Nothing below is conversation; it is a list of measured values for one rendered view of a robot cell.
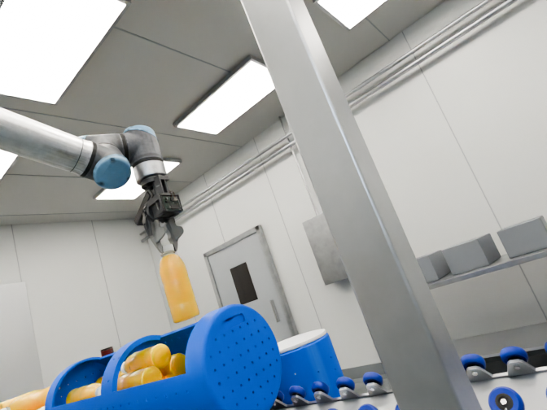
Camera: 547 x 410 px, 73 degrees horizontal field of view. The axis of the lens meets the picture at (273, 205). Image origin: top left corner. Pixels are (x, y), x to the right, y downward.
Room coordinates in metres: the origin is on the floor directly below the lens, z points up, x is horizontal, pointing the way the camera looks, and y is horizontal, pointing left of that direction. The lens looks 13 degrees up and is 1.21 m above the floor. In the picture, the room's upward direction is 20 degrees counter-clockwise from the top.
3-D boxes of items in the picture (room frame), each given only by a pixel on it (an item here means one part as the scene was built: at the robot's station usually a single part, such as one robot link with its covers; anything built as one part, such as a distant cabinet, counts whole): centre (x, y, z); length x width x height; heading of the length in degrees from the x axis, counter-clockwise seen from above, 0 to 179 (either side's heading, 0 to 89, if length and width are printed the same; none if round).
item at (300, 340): (1.51, 0.11, 1.03); 0.28 x 0.28 x 0.01
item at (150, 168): (1.02, 0.31, 1.66); 0.10 x 0.09 x 0.05; 147
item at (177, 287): (1.02, 0.32, 1.33); 0.07 x 0.07 x 0.19
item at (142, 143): (1.01, 0.31, 1.75); 0.10 x 0.09 x 0.12; 122
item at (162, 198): (1.01, 0.30, 1.58); 0.09 x 0.08 x 0.12; 57
